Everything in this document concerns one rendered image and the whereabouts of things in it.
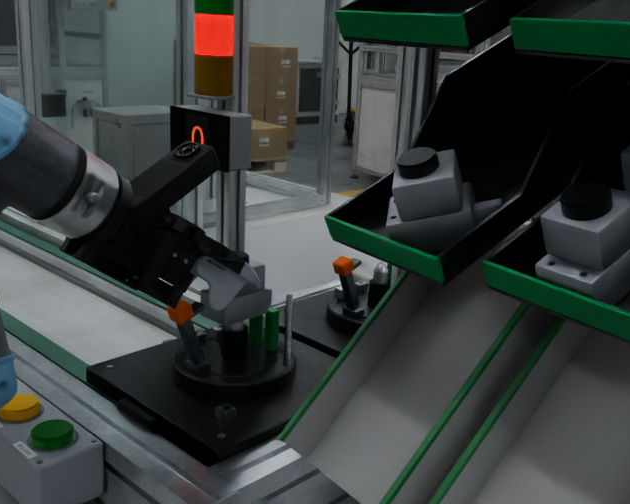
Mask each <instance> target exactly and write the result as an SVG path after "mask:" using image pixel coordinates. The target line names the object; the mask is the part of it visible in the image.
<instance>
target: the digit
mask: <svg viewBox="0 0 630 504"><path fill-rule="evenodd" d="M186 141H192V142H196V143H200V144H204V145H208V146H209V117H205V116H200V115H195V114H190V113H186Z"/></svg>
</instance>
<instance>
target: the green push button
mask: <svg viewBox="0 0 630 504"><path fill-rule="evenodd" d="M30 434H31V443H32V444H33V445H34V446H35V447H38V448H42V449H54V448H59V447H62V446H65V445H67V444H69V443H70V442H71V441H72V440H73V439H74V436H75V435H74V426H73V425H72V424H71V423H70V422H68V421H65V420H60V419H53V420H47V421H44V422H41V423H39V424H37V425H36V426H35V427H34V428H33V429H32V430H31V433H30Z"/></svg>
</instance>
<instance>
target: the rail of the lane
mask: <svg viewBox="0 0 630 504"><path fill-rule="evenodd" d="M5 333H6V332H5ZM6 337H7V341H8V345H9V349H10V353H11V354H14V357H15V359H14V360H13V365H14V370H15V374H16V378H17V379H19V380H20V381H21V382H23V383H24V384H25V385H27V386H28V387H29V388H31V389H32V390H33V391H35V392H36V393H37V394H39V395H40V396H41V397H43V398H44V399H45V400H47V401H48V402H49V403H51V404H52V405H53V406H55V407H56V408H57V409H59V410H60V411H61V412H63V413H64V414H65V415H67V416H68V417H69V418H71V419H72V420H73V421H75V422H76V423H77V424H79V425H80V426H81V427H83V428H84V429H85V430H87V431H88V432H89V433H91V434H92V435H93V436H95V437H96V438H97V439H99V440H100V441H101V442H102V443H103V459H104V486H105V491H104V494H102V495H101V496H98V497H96V498H94V499H92V500H90V501H87V502H85V503H83V504H239V493H240V492H239V491H238V489H236V488H235V487H233V486H232V485H230V484H229V483H227V482H226V481H224V480H223V479H221V478H220V477H218V476H217V475H215V474H214V473H212V472H211V471H210V470H208V469H207V468H205V467H204V466H202V465H201V464H199V463H198V462H196V461H195V460H193V459H192V458H190V457H189V456H187V455H186V454H184V453H183V452H181V451H180V450H179V449H177V448H176V447H174V446H173V445H171V444H170V443H168V442H167V441H165V440H164V439H162V438H161V437H159V436H158V435H156V434H157V419H156V418H155V417H153V416H152V415H150V414H149V413H147V412H145V411H144V410H142V409H141V408H139V407H138V406H136V405H135V404H133V403H132V402H130V401H129V400H127V399H126V398H123V399H120V400H118V408H117V407H115V406H114V405H112V404H111V403H109V402H108V401H106V400H105V399H103V398H102V397H100V396H99V395H97V394H96V393H95V392H93V391H92V390H90V389H89V388H87V387H86V386H84V385H83V384H81V383H80V382H78V381H77V380H75V379H74V378H72V377H71V376H69V375H68V374H67V373H65V372H64V371H62V370H61V369H59V368H58V367H56V366H55V365H53V364H52V363H50V362H49V361H47V360H46V359H44V358H43V357H41V356H40V355H38V354H37V353H36V352H34V351H33V350H31V349H30V348H28V347H27V346H25V345H24V344H22V343H21V342H19V341H18V340H16V339H15V338H13V337H12V336H10V335H9V334H8V333H6Z"/></svg>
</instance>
